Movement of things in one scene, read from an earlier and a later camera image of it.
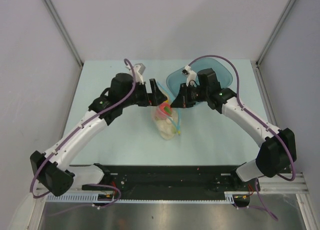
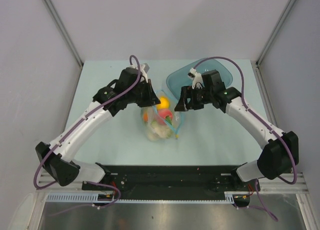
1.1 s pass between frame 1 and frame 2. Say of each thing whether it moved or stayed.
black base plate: stayed
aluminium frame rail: stayed
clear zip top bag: moved
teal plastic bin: stayed
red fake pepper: moved
